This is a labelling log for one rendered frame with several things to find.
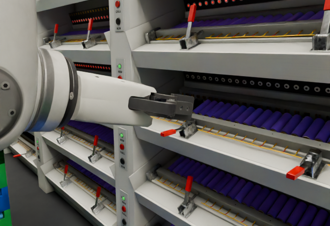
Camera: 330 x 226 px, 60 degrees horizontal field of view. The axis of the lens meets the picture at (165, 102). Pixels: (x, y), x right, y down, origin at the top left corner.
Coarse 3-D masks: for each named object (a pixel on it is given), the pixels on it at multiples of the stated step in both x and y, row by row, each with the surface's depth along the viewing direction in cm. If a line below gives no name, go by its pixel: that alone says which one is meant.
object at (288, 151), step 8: (168, 120) 73; (176, 120) 71; (200, 128) 65; (208, 128) 64; (232, 136) 59; (256, 144) 55; (264, 144) 54; (272, 144) 53; (288, 152) 50; (328, 160) 46
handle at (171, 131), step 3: (183, 123) 63; (186, 126) 64; (171, 129) 62; (174, 129) 62; (177, 129) 62; (180, 129) 62; (183, 129) 63; (162, 132) 59; (165, 132) 59; (168, 132) 60; (171, 132) 60; (174, 132) 61; (162, 135) 59; (165, 135) 59; (168, 135) 60
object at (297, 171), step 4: (308, 156) 44; (308, 160) 45; (312, 160) 44; (304, 164) 44; (308, 164) 44; (312, 164) 44; (296, 168) 42; (300, 168) 42; (304, 168) 42; (288, 172) 40; (292, 172) 40; (296, 172) 40; (300, 172) 41; (288, 176) 40; (292, 176) 40; (296, 176) 40
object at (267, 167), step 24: (264, 96) 66; (288, 96) 61; (312, 96) 58; (168, 144) 68; (192, 144) 61; (216, 144) 59; (240, 144) 57; (240, 168) 54; (264, 168) 49; (288, 168) 48; (288, 192) 48; (312, 192) 44
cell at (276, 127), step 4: (284, 116) 58; (288, 116) 58; (280, 120) 57; (284, 120) 57; (288, 120) 57; (276, 124) 56; (280, 124) 56; (284, 124) 56; (272, 128) 55; (276, 128) 55; (280, 128) 55
